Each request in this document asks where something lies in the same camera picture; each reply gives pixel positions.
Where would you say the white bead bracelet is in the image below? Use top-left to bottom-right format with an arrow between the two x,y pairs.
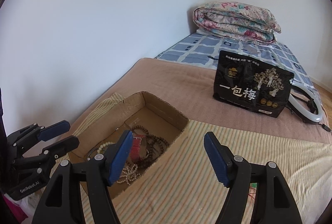
97,141 -> 116,155

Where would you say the pink sleeve forearm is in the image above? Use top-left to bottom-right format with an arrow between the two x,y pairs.
1,195 -> 28,223

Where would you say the striped yellow cloth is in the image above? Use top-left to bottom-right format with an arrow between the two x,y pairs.
70,92 -> 331,223

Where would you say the brown cardboard box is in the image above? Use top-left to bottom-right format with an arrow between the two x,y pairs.
69,91 -> 188,198

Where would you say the black snack bag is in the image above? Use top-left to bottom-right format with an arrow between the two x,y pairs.
213,51 -> 294,118

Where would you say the brown bed blanket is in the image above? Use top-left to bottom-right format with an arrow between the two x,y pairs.
70,58 -> 331,144

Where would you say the folded floral quilt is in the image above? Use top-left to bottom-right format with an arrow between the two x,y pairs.
192,2 -> 281,46

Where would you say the black cord bracelet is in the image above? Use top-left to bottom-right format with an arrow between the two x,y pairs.
87,147 -> 105,162

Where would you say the white pearl bracelet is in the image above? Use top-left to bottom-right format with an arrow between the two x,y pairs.
116,163 -> 141,185

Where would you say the brown wooden bead necklace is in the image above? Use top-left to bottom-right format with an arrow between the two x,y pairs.
131,124 -> 171,169

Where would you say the white ring light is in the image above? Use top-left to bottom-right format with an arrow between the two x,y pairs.
288,79 -> 323,124

